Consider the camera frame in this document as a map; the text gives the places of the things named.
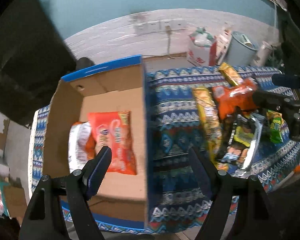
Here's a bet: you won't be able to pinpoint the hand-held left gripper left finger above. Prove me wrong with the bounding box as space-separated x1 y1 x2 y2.
19 145 113 240

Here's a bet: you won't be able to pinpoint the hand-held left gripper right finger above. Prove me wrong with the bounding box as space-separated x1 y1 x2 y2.
189 146 287 240

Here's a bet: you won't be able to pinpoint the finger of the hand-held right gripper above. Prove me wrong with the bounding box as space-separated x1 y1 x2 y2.
252 89 294 110
272 74 300 88

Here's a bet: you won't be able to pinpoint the white and orange snack packet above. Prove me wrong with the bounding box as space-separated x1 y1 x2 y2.
68 121 97 174

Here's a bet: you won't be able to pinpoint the glossy orange snack bag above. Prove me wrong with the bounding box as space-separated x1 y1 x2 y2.
212 78 258 120

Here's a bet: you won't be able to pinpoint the long yellow snack packet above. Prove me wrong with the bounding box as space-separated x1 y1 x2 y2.
192 86 224 168

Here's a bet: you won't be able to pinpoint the blue cardboard box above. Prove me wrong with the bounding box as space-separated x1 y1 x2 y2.
43 54 156 231

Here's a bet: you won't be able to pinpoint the green snack packet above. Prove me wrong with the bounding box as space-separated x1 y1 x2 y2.
266 110 283 144

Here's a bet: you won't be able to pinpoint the white plastic appliance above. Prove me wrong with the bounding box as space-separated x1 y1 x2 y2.
254 41 273 66

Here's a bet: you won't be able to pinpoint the small yellow snack packet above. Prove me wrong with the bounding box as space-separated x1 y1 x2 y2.
219 62 243 87

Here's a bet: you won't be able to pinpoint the black and silver snack packet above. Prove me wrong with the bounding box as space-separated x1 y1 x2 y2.
216 114 263 171

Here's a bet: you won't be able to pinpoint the light blue trash bin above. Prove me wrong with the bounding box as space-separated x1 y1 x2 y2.
224 31 259 67

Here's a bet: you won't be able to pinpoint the white cup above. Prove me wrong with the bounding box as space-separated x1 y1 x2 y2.
241 35 255 48

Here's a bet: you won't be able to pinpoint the blue patterned blanket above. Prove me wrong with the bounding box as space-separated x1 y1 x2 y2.
29 65 300 233

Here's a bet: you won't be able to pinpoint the white paper bag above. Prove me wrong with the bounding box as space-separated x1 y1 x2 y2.
216 24 235 63

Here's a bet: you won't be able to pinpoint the flat cardboard sheet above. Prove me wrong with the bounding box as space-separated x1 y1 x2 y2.
2 120 35 221

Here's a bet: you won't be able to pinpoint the red and white carton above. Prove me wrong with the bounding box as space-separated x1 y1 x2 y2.
187 39 217 67

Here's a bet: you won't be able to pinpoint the crumpled plastic bags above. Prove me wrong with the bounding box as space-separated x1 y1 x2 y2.
189 27 216 48

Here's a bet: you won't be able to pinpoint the black round device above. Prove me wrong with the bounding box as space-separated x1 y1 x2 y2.
76 57 93 70

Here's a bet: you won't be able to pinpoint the dark cabinet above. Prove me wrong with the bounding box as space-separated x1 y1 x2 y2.
0 0 77 128

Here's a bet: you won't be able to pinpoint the plug with grey cable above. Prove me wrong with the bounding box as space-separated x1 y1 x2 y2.
165 26 173 56

